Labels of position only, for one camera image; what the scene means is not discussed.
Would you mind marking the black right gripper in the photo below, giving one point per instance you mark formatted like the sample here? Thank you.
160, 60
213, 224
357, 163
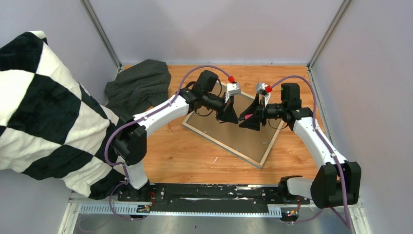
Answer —
259, 112

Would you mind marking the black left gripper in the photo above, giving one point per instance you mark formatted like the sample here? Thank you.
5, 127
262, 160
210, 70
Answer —
226, 111

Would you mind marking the wooden photo frame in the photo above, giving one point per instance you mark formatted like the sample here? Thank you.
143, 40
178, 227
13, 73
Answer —
249, 145

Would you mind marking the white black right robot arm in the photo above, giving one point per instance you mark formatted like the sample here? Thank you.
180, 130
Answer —
337, 182

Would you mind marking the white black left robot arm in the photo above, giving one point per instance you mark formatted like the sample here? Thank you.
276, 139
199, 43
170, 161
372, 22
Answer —
130, 138

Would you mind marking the dark grey cloth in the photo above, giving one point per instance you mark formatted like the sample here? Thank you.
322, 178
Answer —
138, 88

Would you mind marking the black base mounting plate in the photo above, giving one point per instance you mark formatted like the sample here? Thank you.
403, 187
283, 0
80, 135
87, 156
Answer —
208, 198

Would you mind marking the black white checkered blanket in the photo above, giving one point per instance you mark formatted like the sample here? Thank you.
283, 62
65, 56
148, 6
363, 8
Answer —
50, 125

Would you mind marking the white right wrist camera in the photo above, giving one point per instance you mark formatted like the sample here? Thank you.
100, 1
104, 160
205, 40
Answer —
264, 92

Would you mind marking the right aluminium corner post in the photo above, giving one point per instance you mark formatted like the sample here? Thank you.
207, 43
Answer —
329, 32

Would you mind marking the aluminium corner post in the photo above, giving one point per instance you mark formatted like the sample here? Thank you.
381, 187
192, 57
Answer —
101, 33
329, 32

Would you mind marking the left aluminium corner post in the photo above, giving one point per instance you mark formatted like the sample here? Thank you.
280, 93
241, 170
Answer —
101, 33

